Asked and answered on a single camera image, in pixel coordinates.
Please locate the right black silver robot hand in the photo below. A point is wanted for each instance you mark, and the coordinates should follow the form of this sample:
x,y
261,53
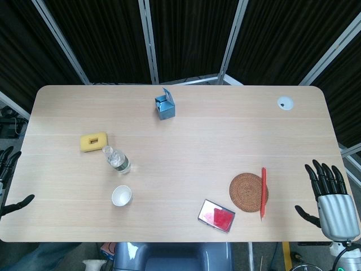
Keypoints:
x,y
337,214

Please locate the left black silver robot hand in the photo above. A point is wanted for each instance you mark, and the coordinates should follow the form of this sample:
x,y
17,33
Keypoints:
x,y
12,161

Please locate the clear plastic bottle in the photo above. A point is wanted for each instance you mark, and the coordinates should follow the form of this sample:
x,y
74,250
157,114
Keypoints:
x,y
118,162

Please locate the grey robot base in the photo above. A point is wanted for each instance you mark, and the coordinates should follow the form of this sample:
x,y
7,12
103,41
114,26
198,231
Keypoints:
x,y
172,257

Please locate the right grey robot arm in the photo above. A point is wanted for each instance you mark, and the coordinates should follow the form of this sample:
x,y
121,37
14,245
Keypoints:
x,y
351,257

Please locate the white paper cup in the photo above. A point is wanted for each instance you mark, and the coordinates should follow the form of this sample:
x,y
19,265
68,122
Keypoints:
x,y
121,196

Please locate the black electronic device on floor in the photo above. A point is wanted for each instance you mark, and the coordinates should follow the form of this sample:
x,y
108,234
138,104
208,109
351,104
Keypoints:
x,y
8,128

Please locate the chrome stool base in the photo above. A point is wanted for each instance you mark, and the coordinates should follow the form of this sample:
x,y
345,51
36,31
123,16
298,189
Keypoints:
x,y
310,267

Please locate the yellow strip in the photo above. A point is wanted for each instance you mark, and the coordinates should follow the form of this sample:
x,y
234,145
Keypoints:
x,y
287,254

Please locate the red pen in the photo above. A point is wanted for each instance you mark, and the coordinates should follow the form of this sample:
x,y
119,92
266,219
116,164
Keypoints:
x,y
264,192

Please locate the yellow sponge with hole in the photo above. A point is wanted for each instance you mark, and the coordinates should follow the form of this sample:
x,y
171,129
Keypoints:
x,y
100,142

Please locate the round woven brown coaster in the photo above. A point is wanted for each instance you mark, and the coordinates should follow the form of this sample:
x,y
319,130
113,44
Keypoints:
x,y
245,194

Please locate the black fabric partition panel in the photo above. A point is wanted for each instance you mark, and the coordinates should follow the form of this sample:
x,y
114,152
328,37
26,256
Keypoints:
x,y
191,36
344,84
282,36
25,50
101,36

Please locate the metal tin red ink pad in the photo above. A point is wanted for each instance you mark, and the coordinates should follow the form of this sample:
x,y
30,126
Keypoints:
x,y
217,216

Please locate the colourful printed carton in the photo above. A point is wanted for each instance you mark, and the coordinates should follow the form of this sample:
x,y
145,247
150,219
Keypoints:
x,y
107,249

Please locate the white bag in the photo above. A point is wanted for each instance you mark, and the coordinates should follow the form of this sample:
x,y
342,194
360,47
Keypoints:
x,y
94,265

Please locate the open blue cardboard box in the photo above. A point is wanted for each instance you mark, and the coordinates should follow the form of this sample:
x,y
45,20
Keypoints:
x,y
167,110

